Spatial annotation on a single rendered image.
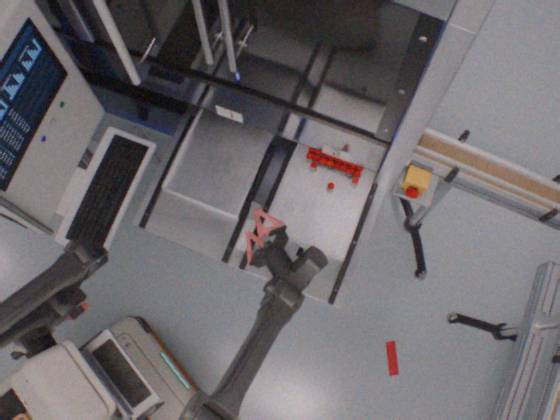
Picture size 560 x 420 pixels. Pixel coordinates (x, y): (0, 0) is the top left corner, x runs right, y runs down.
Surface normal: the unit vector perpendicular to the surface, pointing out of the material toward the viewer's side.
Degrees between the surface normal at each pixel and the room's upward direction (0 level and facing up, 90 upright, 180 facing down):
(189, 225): 0
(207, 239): 0
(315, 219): 0
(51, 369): 42
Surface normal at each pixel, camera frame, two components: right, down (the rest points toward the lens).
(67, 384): 0.52, -0.60
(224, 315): 0.00, -0.25
